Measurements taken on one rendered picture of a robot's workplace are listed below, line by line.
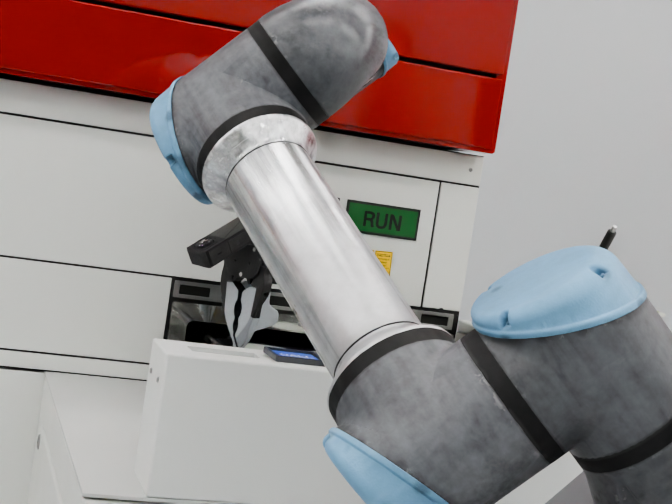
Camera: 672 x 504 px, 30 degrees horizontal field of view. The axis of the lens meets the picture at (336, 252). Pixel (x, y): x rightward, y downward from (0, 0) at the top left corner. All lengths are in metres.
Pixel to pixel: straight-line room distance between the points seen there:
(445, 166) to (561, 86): 1.76
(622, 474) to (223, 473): 0.44
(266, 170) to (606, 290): 0.35
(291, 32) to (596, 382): 0.46
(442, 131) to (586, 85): 1.85
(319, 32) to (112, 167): 0.69
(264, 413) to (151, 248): 0.63
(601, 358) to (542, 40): 2.77
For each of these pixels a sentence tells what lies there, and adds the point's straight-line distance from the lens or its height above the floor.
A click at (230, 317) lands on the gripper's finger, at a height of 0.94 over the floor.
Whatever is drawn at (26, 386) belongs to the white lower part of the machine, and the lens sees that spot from 1.84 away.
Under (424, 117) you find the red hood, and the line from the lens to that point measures 1.86.
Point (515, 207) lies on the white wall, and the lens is 3.61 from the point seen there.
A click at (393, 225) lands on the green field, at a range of 1.90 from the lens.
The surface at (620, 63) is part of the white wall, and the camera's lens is 3.76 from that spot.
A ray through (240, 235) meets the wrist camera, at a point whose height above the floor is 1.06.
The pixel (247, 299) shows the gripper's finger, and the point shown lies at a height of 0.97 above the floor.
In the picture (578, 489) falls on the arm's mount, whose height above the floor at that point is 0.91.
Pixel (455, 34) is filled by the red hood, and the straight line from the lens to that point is 1.89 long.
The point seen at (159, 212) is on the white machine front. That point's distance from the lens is 1.82.
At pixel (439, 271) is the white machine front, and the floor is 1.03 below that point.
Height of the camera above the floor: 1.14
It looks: 3 degrees down
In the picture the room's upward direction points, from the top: 9 degrees clockwise
